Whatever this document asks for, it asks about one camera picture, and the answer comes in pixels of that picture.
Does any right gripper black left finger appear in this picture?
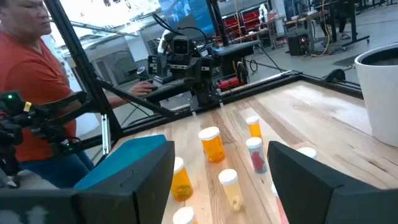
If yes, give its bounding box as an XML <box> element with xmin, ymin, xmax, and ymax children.
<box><xmin>74</xmin><ymin>140</ymin><xmax>176</xmax><ymax>224</ymax></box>

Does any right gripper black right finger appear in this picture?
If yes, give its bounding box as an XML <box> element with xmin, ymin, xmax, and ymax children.
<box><xmin>267</xmin><ymin>140</ymin><xmax>398</xmax><ymax>224</ymax></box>

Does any large orange pill bottle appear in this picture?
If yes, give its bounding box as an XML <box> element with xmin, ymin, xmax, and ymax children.
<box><xmin>198</xmin><ymin>126</ymin><xmax>226</xmax><ymax>164</ymax></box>
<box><xmin>170</xmin><ymin>156</ymin><xmax>194</xmax><ymax>202</ymax></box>

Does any clear bottle with red pills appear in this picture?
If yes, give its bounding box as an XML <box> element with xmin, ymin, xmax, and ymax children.
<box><xmin>245</xmin><ymin>136</ymin><xmax>268</xmax><ymax>174</ymax></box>

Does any pale yellow pill bottle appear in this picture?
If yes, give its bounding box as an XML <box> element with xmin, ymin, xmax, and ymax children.
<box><xmin>218</xmin><ymin>168</ymin><xmax>246</xmax><ymax>214</ymax></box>

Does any small orange pill bottle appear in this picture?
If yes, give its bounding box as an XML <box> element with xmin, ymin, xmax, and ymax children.
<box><xmin>245</xmin><ymin>115</ymin><xmax>264</xmax><ymax>141</ymax></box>

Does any teal plastic bin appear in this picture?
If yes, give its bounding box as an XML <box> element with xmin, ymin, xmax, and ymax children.
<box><xmin>73</xmin><ymin>134</ymin><xmax>168</xmax><ymax>190</ymax></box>

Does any green-tinted clear pill bottle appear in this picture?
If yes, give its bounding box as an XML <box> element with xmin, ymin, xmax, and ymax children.
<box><xmin>297</xmin><ymin>146</ymin><xmax>318</xmax><ymax>161</ymax></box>

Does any red storage bin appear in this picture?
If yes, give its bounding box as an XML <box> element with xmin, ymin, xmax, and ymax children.
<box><xmin>223</xmin><ymin>17</ymin><xmax>241</xmax><ymax>34</ymax></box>
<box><xmin>242</xmin><ymin>11</ymin><xmax>261</xmax><ymax>31</ymax></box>

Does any medium orange pill bottle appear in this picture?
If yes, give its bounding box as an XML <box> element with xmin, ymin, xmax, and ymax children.
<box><xmin>172</xmin><ymin>206</ymin><xmax>198</xmax><ymax>224</ymax></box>

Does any red box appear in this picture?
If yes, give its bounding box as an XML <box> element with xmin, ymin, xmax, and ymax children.
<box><xmin>217</xmin><ymin>77</ymin><xmax>242</xmax><ymax>91</ymax></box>

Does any black side table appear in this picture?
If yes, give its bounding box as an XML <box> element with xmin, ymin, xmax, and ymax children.
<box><xmin>211</xmin><ymin>39</ymin><xmax>262</xmax><ymax>58</ymax></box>

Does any monitor with blue screen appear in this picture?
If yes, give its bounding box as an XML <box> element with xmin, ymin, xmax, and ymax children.
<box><xmin>158</xmin><ymin>0</ymin><xmax>217</xmax><ymax>40</ymax></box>

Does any person's hand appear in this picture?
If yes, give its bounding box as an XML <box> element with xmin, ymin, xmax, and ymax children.
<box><xmin>129</xmin><ymin>81</ymin><xmax>155</xmax><ymax>97</ymax></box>

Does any black computer case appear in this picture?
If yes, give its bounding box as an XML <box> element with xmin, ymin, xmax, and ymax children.
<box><xmin>287</xmin><ymin>30</ymin><xmax>310</xmax><ymax>57</ymax></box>

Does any white plant pot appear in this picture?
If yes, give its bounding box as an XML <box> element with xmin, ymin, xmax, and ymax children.
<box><xmin>354</xmin><ymin>42</ymin><xmax>398</xmax><ymax>147</ymax></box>

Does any person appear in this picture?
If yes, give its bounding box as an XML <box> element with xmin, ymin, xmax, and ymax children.
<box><xmin>0</xmin><ymin>0</ymin><xmax>155</xmax><ymax>189</ymax></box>
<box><xmin>336</xmin><ymin>0</ymin><xmax>353</xmax><ymax>40</ymax></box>

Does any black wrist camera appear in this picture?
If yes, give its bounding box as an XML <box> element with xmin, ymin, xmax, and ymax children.
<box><xmin>170</xmin><ymin>35</ymin><xmax>191</xmax><ymax>59</ymax></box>

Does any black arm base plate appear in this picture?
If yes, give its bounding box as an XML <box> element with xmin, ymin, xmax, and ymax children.
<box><xmin>188</xmin><ymin>92</ymin><xmax>226</xmax><ymax>112</ymax></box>

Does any black aluminium table frame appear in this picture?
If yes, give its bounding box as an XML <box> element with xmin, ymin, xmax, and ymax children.
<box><xmin>43</xmin><ymin>0</ymin><xmax>364</xmax><ymax>164</ymax></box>

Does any black cable hook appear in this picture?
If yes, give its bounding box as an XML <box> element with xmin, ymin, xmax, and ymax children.
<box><xmin>322</xmin><ymin>68</ymin><xmax>346</xmax><ymax>83</ymax></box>

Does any yellow hanging cable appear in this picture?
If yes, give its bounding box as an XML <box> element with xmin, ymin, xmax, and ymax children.
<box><xmin>310</xmin><ymin>0</ymin><xmax>331</xmax><ymax>58</ymax></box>

